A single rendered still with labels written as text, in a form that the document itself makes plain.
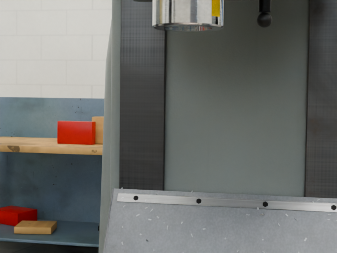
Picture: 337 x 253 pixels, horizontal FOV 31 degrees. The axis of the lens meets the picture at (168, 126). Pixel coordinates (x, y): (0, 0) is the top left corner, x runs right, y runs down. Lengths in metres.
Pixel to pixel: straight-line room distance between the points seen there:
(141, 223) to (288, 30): 0.31
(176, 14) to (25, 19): 4.72
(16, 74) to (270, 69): 4.39
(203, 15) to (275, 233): 0.43
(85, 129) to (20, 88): 1.01
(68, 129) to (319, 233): 3.62
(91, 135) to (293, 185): 3.51
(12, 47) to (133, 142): 4.35
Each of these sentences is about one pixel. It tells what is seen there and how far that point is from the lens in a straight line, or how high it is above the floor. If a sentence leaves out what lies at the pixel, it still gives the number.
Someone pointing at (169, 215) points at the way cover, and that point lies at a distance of 0.78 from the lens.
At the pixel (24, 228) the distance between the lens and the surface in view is 4.46.
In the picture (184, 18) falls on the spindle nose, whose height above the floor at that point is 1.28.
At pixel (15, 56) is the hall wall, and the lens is 5.10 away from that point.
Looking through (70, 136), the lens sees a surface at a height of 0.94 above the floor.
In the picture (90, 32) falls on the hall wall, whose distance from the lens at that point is 4.88.
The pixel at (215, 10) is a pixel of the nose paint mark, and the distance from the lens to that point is 0.39.
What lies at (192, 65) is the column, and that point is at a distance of 0.78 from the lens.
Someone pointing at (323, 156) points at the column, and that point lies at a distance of 0.77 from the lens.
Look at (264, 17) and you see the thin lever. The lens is 0.40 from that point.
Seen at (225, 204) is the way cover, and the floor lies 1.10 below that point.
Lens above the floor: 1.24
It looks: 3 degrees down
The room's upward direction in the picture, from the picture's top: 1 degrees clockwise
